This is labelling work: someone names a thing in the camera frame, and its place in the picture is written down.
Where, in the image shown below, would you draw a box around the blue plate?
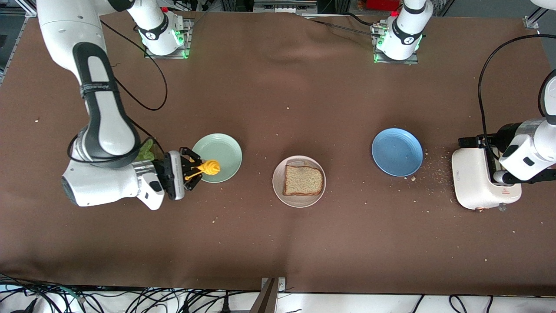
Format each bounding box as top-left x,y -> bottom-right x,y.
371,128 -> 424,177

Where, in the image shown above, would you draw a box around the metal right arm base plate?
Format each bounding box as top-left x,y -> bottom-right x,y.
144,17 -> 192,60

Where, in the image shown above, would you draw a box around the green lettuce leaf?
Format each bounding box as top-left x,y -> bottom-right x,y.
137,139 -> 156,161

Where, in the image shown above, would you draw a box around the dark grey metal bar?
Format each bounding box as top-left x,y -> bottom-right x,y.
249,278 -> 277,313

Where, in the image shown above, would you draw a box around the red box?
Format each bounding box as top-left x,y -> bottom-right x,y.
367,0 -> 400,11

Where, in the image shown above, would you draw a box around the silver metal bracket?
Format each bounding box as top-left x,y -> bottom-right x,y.
261,277 -> 287,293

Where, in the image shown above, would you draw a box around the black cable on tablecloth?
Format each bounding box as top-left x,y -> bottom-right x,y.
304,12 -> 383,37

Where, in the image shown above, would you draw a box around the yellow squeeze bottle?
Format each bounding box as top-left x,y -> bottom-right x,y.
184,160 -> 221,181

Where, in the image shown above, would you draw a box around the tangled black floor cables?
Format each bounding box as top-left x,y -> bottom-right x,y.
0,273 -> 304,313

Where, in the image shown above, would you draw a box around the brown bread slice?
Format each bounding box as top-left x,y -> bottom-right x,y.
283,164 -> 324,196

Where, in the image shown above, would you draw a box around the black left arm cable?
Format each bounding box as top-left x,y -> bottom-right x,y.
477,34 -> 556,161

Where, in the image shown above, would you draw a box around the white toaster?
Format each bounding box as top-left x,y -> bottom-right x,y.
451,146 -> 523,212

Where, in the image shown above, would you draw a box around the aluminium frame profile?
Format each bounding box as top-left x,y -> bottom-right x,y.
523,7 -> 549,30

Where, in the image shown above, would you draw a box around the mint green plate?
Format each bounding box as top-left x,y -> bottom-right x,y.
191,133 -> 243,183

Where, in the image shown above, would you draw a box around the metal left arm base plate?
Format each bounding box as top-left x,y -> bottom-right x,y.
373,24 -> 420,66

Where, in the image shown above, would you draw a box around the beige plate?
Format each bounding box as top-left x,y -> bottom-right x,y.
272,156 -> 327,209

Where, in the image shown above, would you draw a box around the brown tablecloth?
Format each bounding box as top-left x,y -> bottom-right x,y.
0,9 -> 556,297

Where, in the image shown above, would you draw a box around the grey power strip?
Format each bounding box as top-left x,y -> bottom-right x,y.
254,0 -> 318,13

